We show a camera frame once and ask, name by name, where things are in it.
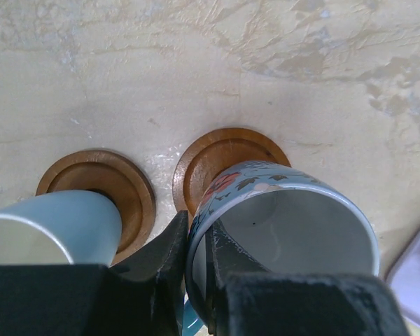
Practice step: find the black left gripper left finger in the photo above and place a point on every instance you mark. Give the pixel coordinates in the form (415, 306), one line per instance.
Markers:
(142, 295)

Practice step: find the large light blue cup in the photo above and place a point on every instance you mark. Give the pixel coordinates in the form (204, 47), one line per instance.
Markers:
(66, 227)

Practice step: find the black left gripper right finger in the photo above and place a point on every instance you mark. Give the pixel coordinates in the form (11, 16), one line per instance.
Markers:
(246, 299)

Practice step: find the blue cup with pattern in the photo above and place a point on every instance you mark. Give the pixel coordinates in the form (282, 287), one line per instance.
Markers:
(288, 221)

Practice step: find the reddish wooden coaster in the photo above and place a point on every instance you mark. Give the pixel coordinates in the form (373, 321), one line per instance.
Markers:
(210, 155)
(115, 177)

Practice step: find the lilac serving tray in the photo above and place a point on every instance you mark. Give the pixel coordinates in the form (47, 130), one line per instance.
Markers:
(404, 280)

